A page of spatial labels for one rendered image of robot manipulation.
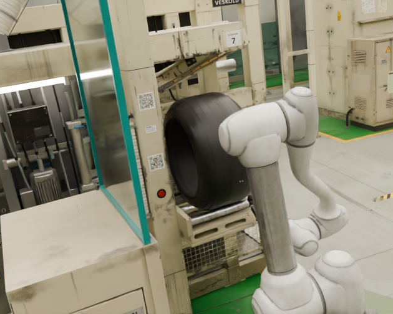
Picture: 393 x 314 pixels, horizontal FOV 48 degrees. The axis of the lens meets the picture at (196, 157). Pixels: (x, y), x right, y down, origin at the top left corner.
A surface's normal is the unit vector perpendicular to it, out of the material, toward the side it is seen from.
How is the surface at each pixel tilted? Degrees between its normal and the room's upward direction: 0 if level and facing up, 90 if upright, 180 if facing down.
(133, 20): 90
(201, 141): 69
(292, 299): 81
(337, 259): 3
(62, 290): 90
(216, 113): 37
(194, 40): 90
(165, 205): 90
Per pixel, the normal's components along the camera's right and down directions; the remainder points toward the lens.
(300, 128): 0.45, 0.48
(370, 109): -0.94, 0.22
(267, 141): 0.26, 0.26
